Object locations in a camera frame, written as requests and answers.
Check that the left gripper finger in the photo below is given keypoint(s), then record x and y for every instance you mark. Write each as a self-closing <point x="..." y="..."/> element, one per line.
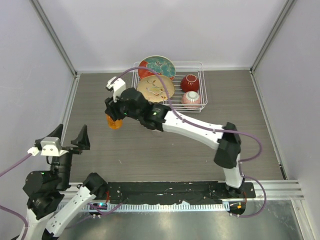
<point x="82" y="141"/>
<point x="56" y="133"/>

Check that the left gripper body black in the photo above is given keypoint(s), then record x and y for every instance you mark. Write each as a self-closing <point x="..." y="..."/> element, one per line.
<point x="65" y="164"/>

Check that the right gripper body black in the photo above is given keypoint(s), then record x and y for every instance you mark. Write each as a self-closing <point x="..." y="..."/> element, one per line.
<point x="118" y="111"/>

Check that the orange juice bottle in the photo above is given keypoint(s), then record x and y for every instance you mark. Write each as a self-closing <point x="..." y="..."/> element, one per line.
<point x="114" y="124"/>

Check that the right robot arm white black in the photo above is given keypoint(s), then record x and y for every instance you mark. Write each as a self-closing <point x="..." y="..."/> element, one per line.
<point x="223" y="139"/>

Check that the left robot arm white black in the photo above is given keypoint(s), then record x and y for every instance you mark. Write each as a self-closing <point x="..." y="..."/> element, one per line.
<point x="45" y="188"/>

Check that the beige bird plate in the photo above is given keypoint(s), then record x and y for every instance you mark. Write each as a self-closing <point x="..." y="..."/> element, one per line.
<point x="153" y="90"/>

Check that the red teal floral plate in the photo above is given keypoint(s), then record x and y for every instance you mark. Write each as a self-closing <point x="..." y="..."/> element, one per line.
<point x="160" y="64"/>

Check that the pink patterned bowl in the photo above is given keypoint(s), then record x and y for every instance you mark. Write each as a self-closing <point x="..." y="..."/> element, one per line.
<point x="191" y="99"/>

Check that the red bowl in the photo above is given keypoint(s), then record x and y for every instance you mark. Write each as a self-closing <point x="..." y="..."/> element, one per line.
<point x="190" y="83"/>

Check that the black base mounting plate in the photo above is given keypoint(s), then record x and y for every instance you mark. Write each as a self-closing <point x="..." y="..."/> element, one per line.
<point x="175" y="192"/>

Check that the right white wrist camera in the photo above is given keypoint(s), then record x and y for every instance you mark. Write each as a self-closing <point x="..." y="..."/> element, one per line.
<point x="117" y="86"/>

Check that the white wire dish rack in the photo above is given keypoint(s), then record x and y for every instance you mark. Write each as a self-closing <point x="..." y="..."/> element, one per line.
<point x="183" y="68"/>

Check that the white slotted cable duct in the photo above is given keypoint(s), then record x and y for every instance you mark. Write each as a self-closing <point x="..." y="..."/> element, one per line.
<point x="139" y="208"/>

